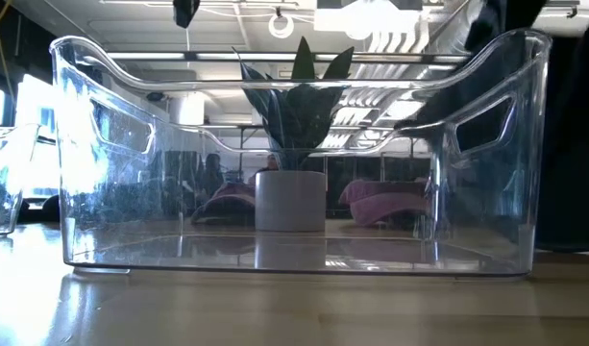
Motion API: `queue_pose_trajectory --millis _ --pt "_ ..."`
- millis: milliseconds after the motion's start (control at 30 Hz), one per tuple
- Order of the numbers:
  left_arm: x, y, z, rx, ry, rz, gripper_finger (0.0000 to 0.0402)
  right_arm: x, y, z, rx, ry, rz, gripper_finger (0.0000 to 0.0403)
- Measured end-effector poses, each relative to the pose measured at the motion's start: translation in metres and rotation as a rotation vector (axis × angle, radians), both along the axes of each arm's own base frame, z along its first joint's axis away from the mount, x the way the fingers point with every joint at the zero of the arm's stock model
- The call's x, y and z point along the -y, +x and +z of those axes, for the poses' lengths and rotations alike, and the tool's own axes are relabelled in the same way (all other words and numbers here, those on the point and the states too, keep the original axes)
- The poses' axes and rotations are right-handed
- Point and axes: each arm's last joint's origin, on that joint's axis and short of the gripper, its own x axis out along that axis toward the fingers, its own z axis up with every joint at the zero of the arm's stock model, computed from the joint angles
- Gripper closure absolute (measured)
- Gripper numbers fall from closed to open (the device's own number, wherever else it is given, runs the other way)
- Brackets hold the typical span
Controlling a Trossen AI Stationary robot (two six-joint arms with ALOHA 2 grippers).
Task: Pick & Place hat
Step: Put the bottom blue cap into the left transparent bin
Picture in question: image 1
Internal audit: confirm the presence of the blue denim baseball cap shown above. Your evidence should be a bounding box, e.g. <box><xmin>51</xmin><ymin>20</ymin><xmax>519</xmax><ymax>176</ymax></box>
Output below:
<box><xmin>394</xmin><ymin>18</ymin><xmax>589</xmax><ymax>254</ymax></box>

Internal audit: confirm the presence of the clear plastic bin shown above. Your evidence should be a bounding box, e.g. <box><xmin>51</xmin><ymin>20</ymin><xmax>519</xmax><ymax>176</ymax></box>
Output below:
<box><xmin>0</xmin><ymin>122</ymin><xmax>41</xmax><ymax>239</ymax></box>
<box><xmin>48</xmin><ymin>26</ymin><xmax>553</xmax><ymax>283</ymax></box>

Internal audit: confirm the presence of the long ceiling light bar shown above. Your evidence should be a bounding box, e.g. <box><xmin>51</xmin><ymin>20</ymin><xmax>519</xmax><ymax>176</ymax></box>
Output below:
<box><xmin>104</xmin><ymin>51</ymin><xmax>471</xmax><ymax>62</ymax></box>

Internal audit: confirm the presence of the white square ceiling fixture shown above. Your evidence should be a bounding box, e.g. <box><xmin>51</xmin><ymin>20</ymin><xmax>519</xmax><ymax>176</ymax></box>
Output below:
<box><xmin>312</xmin><ymin>0</ymin><xmax>423</xmax><ymax>40</ymax></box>

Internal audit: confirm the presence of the person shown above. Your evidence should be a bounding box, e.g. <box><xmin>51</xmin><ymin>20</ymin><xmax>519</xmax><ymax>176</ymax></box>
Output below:
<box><xmin>202</xmin><ymin>152</ymin><xmax>226</xmax><ymax>198</ymax></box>
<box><xmin>248</xmin><ymin>153</ymin><xmax>281</xmax><ymax>186</ymax></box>

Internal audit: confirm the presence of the potted plant white pot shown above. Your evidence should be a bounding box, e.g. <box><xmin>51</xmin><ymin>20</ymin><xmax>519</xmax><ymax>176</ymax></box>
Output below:
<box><xmin>232</xmin><ymin>36</ymin><xmax>356</xmax><ymax>234</ymax></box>

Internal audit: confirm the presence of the black storage cabinet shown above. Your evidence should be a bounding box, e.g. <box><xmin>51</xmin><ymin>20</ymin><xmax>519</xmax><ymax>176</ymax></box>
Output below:
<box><xmin>325</xmin><ymin>156</ymin><xmax>432</xmax><ymax>212</ymax></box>

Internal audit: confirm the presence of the white ring lamp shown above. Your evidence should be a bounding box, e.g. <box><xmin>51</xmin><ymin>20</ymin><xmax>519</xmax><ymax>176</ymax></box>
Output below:
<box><xmin>267</xmin><ymin>12</ymin><xmax>295</xmax><ymax>39</ymax></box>

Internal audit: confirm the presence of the white cylindrical duct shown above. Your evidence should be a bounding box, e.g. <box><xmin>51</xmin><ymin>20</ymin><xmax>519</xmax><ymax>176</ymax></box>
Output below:
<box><xmin>171</xmin><ymin>93</ymin><xmax>207</xmax><ymax>127</ymax></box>

